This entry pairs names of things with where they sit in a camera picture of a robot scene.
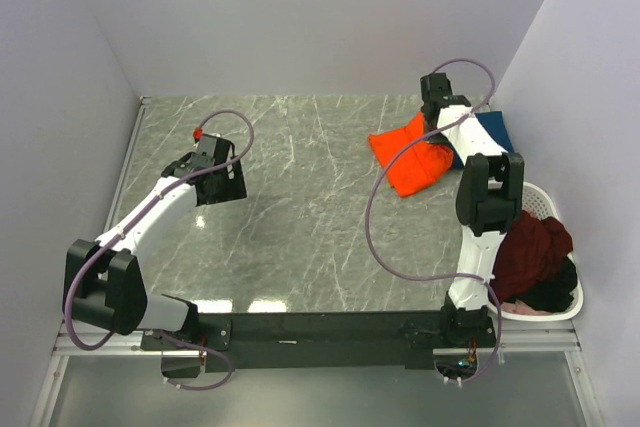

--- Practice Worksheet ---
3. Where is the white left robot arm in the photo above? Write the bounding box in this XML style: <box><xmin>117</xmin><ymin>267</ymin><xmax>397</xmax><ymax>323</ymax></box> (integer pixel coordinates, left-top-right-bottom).
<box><xmin>63</xmin><ymin>157</ymin><xmax>247</xmax><ymax>351</ymax></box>

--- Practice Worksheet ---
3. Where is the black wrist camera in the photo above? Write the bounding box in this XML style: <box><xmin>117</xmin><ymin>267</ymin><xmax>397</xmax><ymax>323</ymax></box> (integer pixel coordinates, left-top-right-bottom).
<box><xmin>420</xmin><ymin>72</ymin><xmax>471</xmax><ymax>107</ymax></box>
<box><xmin>191</xmin><ymin>134</ymin><xmax>235</xmax><ymax>169</ymax></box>

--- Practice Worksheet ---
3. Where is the black garment in basket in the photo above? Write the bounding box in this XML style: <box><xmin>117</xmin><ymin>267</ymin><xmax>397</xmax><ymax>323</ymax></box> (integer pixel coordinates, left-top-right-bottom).
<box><xmin>517</xmin><ymin>257</ymin><xmax>578</xmax><ymax>313</ymax></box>

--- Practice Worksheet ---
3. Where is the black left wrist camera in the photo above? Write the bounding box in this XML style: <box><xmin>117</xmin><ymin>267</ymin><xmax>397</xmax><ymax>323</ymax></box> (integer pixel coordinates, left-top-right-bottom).
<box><xmin>191</xmin><ymin>134</ymin><xmax>235</xmax><ymax>169</ymax></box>

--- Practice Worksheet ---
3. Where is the folded blue t shirt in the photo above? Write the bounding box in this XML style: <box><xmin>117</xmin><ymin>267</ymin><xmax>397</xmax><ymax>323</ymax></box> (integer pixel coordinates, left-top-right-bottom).
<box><xmin>446</xmin><ymin>111</ymin><xmax>515</xmax><ymax>170</ymax></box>

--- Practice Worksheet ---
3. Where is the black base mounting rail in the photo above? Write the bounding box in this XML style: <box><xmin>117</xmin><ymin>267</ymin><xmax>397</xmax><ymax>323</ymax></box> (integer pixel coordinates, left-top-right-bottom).
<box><xmin>139</xmin><ymin>304</ymin><xmax>499</xmax><ymax>379</ymax></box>

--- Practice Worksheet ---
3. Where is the orange t shirt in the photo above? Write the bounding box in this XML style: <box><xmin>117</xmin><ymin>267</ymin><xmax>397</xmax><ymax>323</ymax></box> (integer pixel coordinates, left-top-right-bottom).
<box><xmin>368</xmin><ymin>113</ymin><xmax>454</xmax><ymax>198</ymax></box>

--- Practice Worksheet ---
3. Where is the pink garment in basket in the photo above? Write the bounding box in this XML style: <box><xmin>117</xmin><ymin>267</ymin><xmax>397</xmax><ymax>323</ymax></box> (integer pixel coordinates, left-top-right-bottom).
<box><xmin>500</xmin><ymin>300</ymin><xmax>550</xmax><ymax>316</ymax></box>

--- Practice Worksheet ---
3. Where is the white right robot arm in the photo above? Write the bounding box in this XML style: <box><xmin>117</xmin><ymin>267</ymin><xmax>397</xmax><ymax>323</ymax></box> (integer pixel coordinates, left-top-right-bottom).
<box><xmin>421</xmin><ymin>102</ymin><xmax>524</xmax><ymax>346</ymax></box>

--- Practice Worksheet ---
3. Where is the aluminium frame rail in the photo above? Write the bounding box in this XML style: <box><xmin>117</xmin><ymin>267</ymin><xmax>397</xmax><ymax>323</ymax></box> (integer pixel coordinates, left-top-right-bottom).
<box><xmin>54</xmin><ymin>319</ymin><xmax>584</xmax><ymax>359</ymax></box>

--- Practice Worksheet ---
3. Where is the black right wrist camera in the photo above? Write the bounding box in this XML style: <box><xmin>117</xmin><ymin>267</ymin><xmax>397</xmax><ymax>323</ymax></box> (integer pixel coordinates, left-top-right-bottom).
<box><xmin>420</xmin><ymin>72</ymin><xmax>471</xmax><ymax>107</ymax></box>

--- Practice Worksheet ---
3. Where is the white laundry basket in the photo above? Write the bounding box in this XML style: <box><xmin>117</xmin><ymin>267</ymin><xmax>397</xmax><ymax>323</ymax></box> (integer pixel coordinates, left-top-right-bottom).
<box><xmin>490</xmin><ymin>183</ymin><xmax>584</xmax><ymax>322</ymax></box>

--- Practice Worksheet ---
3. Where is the dark maroon t shirt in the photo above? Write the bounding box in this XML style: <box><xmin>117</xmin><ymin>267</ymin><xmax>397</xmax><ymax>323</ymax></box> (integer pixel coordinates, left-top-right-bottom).
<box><xmin>490</xmin><ymin>210</ymin><xmax>573</xmax><ymax>303</ymax></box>

